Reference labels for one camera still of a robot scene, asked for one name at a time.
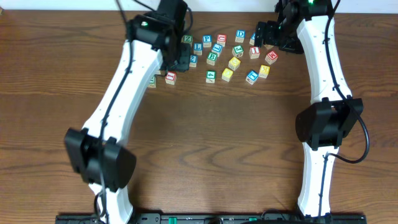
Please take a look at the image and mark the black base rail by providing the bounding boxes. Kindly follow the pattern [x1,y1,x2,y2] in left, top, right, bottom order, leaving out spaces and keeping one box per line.
[55,212,368,224]

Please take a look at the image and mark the blue S block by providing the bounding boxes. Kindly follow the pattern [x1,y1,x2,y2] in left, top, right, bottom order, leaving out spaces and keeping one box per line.
[249,33,256,45]

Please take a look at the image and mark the green Z block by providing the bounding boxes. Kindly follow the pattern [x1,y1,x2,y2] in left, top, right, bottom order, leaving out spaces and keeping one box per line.
[182,35,193,46]

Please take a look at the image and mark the blue T block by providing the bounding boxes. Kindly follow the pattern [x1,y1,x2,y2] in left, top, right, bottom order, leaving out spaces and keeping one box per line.
[246,70,259,85]

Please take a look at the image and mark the green 4 block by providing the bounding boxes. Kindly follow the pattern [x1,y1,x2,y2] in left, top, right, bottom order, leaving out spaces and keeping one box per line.
[206,70,216,83]

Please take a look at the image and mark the yellow block centre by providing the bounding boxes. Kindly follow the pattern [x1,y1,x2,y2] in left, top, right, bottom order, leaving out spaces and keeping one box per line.
[221,68,234,82]

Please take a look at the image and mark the red M block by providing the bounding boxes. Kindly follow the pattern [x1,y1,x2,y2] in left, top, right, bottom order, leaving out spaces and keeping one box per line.
[265,50,279,65]

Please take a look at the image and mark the red C block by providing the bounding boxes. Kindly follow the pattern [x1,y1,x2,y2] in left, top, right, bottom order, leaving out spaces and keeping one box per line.
[216,34,227,47]

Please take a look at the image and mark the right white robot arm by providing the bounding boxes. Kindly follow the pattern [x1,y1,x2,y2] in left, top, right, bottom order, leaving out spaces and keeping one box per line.
[254,0,370,223]

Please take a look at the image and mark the blue L block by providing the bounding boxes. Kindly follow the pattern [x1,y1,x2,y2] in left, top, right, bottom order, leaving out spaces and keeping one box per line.
[193,43,203,55]

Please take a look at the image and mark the blue P block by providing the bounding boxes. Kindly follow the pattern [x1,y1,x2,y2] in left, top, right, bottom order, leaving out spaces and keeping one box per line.
[202,35,212,48]

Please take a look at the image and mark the green R block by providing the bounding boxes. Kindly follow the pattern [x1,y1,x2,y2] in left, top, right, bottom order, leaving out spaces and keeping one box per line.
[147,75,157,88]

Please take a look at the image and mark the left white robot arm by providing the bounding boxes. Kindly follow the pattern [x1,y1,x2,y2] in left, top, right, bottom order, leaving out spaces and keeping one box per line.
[55,0,192,223]

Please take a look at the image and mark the green B block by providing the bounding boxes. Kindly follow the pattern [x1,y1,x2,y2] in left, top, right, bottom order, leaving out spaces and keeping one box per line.
[206,52,218,66]

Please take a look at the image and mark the red i block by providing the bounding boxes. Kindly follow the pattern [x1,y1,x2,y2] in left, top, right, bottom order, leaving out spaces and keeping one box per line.
[165,72,177,85]
[249,47,261,59]

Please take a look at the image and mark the yellow K block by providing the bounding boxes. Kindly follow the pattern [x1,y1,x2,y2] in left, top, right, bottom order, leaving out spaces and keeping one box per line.
[259,65,271,78]

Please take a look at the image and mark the green J block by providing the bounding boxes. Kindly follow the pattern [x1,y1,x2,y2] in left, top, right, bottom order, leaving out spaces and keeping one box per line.
[232,45,244,58]

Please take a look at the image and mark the blue 2 block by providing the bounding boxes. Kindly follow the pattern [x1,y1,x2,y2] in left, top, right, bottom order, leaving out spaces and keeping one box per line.
[189,55,198,68]

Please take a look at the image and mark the yellow G block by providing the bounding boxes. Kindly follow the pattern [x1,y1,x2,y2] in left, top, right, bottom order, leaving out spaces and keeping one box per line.
[228,57,241,71]

